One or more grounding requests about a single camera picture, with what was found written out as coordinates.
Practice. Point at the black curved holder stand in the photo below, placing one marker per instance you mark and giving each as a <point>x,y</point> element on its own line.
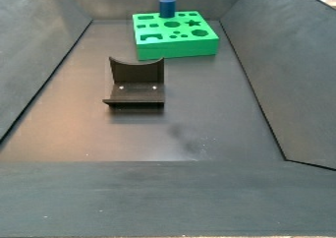
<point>137,83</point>

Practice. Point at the green shape sorting board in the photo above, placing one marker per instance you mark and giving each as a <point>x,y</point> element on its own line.
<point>181,36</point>

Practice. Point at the blue cylinder peg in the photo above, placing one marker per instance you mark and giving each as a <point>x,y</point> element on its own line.
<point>167,8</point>

